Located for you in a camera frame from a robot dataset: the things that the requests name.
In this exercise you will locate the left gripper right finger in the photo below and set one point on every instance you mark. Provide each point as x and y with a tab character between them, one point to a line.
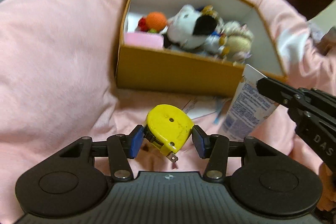
217	149

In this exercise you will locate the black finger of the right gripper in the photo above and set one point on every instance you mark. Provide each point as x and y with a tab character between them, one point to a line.
278	92

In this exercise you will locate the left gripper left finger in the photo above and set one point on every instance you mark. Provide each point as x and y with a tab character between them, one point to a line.
117	148

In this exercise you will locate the white hand cream tube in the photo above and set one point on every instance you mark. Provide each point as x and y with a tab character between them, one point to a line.
248	108

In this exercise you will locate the yellow tape measure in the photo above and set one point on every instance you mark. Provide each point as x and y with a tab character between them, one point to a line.
168	128

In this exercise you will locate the cream crochet doll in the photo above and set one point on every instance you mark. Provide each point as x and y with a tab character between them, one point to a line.
238	41

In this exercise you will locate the large orange cardboard box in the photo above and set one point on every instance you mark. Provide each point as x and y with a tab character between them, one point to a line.
193	71

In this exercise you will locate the pink rectangular box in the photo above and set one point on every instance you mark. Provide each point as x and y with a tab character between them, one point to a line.
143	39

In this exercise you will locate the white black plush cat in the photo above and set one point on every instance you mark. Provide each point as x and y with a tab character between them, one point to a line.
188	29

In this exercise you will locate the orange crochet fruit keychain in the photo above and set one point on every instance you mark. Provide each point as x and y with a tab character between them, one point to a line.
154	22

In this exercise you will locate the brown plush dog toy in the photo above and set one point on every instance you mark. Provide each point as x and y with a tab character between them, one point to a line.
216	43

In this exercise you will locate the pink bed duvet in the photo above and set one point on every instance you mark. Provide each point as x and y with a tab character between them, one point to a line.
57	82

